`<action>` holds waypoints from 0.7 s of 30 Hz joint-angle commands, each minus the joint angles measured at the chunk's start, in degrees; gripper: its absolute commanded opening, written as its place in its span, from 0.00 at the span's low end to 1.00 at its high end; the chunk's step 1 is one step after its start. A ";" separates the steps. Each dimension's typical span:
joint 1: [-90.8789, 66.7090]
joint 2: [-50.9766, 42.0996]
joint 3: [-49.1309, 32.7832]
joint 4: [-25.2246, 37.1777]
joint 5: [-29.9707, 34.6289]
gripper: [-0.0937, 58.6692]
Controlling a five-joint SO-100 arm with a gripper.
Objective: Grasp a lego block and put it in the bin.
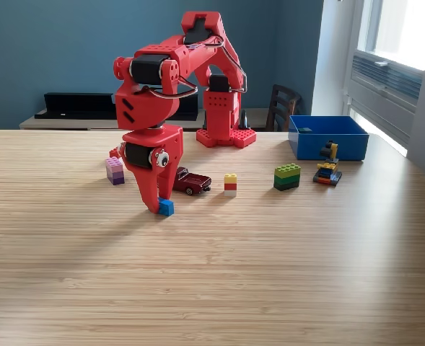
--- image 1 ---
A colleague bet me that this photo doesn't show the green brick stack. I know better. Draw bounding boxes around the green brick stack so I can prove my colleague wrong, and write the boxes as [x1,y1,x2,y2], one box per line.
[273,162,302,191]

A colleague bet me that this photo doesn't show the blue brick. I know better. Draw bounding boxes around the blue brick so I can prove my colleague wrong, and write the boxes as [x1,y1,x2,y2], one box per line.
[157,197,175,218]

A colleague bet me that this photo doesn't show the grey vent grille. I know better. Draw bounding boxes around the grey vent grille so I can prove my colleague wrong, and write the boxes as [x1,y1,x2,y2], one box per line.
[349,50,424,109]

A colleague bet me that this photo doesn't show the robot wrist servo cable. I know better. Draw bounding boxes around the robot wrist servo cable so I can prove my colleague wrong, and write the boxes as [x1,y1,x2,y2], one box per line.
[142,76,199,99]

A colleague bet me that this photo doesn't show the blue plastic bin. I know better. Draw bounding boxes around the blue plastic bin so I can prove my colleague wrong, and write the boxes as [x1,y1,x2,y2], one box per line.
[288,115,370,161]

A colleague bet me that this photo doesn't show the pale wooden sideboard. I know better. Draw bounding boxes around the pale wooden sideboard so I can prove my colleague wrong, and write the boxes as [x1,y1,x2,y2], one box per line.
[19,107,271,132]

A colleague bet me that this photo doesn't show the pink purple brick stack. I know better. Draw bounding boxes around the pink purple brick stack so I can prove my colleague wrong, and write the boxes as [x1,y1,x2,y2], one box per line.
[105,156,126,186]

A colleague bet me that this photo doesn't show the small yellow toy digger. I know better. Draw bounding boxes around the small yellow toy digger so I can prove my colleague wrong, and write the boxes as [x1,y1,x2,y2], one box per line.
[312,140,343,187]

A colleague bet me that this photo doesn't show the white window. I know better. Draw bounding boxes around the white window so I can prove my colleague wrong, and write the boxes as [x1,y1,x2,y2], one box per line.
[354,0,425,71]

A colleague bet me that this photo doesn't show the dark red toy pickup car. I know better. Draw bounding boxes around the dark red toy pickup car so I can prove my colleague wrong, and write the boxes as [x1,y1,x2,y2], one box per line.
[172,166,213,196]

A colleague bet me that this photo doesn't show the yellow red white brick stack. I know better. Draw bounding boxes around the yellow red white brick stack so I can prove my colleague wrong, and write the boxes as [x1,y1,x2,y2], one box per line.
[223,172,238,198]

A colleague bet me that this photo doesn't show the dark wooden chair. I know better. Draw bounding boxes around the dark wooden chair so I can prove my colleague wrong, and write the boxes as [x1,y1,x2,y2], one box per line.
[265,84,303,133]

